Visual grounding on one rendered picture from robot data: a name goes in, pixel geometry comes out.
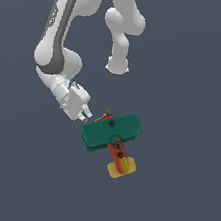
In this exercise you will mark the toy airplane with green wing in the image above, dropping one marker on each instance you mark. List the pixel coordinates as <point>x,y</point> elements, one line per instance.
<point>112,134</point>

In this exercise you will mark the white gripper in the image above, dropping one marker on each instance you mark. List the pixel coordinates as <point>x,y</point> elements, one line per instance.
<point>74,101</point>

